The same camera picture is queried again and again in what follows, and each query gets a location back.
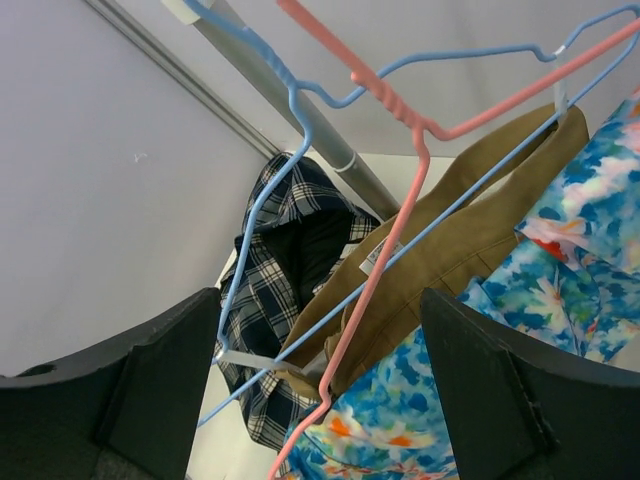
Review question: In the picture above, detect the tan pleated skirt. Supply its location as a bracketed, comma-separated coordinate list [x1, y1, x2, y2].
[277, 103, 591, 401]

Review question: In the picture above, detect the metal clothes rack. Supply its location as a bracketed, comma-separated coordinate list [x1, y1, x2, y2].
[164, 1, 399, 220]

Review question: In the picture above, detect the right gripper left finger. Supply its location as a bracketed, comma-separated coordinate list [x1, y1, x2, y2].
[1, 288, 220, 479]

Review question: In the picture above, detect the blue wire hanger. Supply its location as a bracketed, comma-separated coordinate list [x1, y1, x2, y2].
[187, 1, 639, 430]

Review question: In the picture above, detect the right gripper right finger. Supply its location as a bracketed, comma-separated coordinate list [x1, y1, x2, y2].
[421, 289, 639, 479]

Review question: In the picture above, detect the pink wire hanger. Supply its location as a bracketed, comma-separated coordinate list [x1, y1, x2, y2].
[267, 0, 640, 480]

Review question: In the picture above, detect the navy white plaid skirt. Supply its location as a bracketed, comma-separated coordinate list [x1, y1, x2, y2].
[224, 153, 380, 451]

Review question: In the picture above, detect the blue floral skirt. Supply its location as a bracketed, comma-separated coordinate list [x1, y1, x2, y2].
[286, 96, 639, 479]

